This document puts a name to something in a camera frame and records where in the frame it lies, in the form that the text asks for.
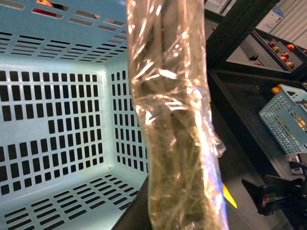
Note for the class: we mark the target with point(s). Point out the light blue plastic basket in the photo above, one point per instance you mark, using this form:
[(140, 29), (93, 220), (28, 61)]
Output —
[(72, 156)]

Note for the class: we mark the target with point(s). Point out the yellow mango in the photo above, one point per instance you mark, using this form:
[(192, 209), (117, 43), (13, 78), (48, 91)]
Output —
[(228, 196)]

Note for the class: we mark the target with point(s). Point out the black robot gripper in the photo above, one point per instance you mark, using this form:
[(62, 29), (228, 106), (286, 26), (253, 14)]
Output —
[(277, 193)]

